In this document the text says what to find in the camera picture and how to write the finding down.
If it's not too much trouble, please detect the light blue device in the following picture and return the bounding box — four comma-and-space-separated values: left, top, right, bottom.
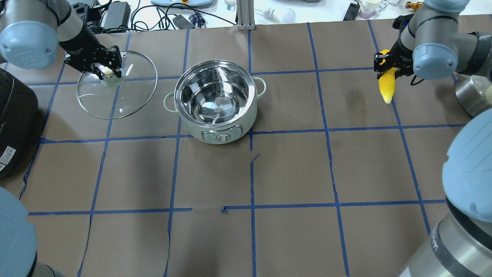
150, 0, 214, 8

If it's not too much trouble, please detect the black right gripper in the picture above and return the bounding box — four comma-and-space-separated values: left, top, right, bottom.
374, 38, 414, 80

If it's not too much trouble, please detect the aluminium profile post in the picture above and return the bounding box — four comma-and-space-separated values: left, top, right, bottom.
236, 0, 256, 30

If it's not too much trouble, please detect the black power adapter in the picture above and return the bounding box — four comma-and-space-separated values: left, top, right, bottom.
102, 1, 131, 29

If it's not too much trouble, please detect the small black box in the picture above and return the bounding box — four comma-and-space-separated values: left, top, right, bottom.
172, 15, 195, 30

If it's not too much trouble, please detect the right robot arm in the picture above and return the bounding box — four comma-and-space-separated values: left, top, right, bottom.
374, 0, 492, 277

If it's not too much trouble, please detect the white light bulb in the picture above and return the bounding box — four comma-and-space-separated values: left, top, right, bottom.
254, 8, 296, 23

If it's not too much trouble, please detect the black rice cooker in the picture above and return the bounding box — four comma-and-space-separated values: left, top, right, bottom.
0, 69, 38, 179

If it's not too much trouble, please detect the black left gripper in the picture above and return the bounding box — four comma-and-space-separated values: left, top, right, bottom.
63, 29, 122, 80

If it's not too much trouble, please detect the white cup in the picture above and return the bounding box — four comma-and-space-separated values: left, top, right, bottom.
359, 0, 382, 19

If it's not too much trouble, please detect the stainless steel pot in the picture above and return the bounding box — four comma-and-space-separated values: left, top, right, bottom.
455, 74, 492, 118

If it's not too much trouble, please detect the yellow corn cob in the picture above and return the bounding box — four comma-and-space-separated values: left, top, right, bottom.
378, 67, 396, 104

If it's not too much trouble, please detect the pale green electric pot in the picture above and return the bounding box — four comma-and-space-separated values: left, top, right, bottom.
163, 60, 267, 145

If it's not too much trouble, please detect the black phone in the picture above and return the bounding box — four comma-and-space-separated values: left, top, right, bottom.
343, 3, 360, 21

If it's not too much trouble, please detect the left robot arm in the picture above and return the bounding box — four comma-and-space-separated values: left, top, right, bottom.
0, 0, 122, 80

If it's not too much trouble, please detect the glass pot lid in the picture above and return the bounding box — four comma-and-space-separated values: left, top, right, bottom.
77, 51, 158, 120

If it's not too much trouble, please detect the black cable bundle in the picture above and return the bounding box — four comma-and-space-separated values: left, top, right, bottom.
96, 0, 237, 33

